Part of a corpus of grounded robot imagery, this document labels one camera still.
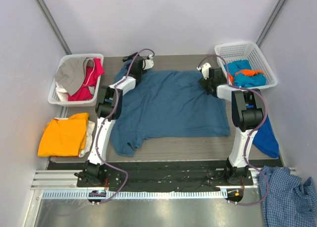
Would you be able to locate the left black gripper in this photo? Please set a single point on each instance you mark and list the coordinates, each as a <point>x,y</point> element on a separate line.
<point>133,59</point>

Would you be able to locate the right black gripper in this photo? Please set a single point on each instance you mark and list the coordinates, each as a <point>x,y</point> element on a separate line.
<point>206,83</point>

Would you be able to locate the dark teal blue t-shirt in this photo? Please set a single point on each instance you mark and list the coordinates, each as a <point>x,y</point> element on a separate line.
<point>168,103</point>

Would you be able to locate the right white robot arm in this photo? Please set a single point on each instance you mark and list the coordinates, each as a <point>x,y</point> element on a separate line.
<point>248,112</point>

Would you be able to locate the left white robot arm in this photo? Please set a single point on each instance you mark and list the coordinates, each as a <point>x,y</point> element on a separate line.
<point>109,105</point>

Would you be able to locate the turquoise shirt in basket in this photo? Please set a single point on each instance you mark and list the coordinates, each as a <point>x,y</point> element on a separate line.
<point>238,65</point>

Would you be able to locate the orange shirt in basket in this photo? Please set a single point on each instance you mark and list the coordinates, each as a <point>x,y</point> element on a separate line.
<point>247,78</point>

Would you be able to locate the pink shirt in basket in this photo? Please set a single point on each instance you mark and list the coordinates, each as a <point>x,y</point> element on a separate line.
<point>93,72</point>

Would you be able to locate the white shirt in basket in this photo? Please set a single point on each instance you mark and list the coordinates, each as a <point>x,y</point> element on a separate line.
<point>61,93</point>

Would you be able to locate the bright blue folded shirt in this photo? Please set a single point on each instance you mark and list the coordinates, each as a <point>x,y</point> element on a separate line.
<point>265,140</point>

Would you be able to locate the yellow orange folded shirt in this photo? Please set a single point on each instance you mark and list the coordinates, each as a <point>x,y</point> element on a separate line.
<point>45,148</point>

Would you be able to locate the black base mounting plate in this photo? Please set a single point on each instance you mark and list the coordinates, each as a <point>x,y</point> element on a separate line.
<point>179,176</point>

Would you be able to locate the blue checkered cloth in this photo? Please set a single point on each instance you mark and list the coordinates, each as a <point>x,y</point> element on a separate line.
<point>290,202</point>

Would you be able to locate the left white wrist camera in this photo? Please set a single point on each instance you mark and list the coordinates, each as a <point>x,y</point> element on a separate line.
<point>148,62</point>

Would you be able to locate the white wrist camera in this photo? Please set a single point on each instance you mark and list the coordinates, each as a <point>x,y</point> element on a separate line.
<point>204,70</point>
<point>148,62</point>

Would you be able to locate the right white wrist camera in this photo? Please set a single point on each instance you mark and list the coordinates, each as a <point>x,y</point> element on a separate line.
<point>204,70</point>

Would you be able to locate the right corner metal post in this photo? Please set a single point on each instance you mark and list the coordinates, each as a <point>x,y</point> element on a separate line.
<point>271,21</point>

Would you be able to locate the corner metal post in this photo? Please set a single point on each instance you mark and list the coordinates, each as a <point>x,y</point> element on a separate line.
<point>53,25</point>
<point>271,21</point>

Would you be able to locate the white slotted cable duct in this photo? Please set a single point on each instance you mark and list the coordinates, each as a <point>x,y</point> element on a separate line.
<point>98,194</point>

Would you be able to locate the left corner metal post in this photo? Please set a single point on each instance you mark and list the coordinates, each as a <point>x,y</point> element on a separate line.
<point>53,25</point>

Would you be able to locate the aluminium rail frame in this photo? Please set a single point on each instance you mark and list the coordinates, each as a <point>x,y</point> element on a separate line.
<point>65,179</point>

